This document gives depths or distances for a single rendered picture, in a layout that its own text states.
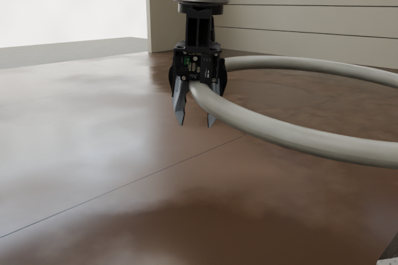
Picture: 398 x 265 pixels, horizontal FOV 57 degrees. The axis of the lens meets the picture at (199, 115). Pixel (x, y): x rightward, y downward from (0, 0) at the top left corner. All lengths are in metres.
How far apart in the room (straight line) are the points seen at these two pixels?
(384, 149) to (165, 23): 7.98
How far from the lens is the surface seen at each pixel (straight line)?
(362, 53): 7.08
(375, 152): 0.44
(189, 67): 0.58
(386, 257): 0.60
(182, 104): 0.65
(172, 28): 8.46
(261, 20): 8.04
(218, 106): 0.49
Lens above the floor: 1.11
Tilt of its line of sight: 18 degrees down
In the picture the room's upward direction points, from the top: straight up
